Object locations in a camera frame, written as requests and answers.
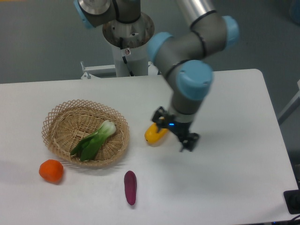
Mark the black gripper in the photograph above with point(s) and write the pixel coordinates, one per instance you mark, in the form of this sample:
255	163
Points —
179	125

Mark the green bok choy vegetable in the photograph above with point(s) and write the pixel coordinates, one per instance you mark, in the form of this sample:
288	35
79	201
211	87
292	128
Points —
89	146

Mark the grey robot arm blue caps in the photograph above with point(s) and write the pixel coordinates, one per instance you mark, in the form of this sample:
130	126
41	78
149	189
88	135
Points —
179	60

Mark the woven wicker basket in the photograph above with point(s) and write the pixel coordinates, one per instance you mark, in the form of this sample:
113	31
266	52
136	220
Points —
71	121

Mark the yellow mango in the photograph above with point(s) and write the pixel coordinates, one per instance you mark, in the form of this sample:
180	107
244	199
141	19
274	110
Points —
152	135

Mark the purple sweet potato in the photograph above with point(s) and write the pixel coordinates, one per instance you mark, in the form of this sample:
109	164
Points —
130	186

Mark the orange fruit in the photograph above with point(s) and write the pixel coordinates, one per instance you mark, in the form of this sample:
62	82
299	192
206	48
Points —
51	170

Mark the black device at table edge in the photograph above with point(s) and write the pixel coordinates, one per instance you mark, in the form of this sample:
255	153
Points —
292	200

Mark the white metal base frame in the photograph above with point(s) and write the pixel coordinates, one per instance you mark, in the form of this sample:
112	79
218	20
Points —
108	71

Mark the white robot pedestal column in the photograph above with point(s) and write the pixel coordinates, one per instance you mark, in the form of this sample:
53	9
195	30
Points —
129	45

